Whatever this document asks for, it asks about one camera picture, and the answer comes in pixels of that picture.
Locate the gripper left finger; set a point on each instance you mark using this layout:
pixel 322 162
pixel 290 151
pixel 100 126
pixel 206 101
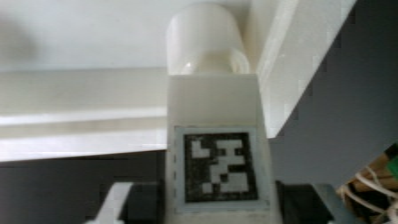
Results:
pixel 110 209

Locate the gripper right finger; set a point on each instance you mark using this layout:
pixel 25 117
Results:
pixel 341 215

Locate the white table leg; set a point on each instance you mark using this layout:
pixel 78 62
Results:
pixel 219 181

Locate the white square table top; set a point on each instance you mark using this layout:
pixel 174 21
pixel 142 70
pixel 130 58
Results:
pixel 82 68

